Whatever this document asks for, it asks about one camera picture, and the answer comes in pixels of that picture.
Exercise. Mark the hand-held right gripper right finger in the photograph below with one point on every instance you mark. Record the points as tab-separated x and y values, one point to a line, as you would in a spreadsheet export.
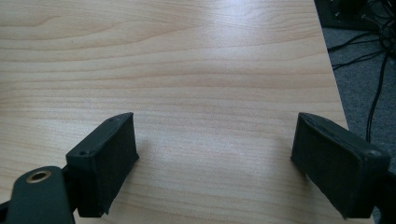
336	168

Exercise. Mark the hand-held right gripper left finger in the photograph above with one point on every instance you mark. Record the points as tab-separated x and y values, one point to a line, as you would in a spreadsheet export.
102	165

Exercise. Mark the black equipment box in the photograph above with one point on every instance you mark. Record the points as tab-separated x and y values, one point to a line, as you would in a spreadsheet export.
344	14

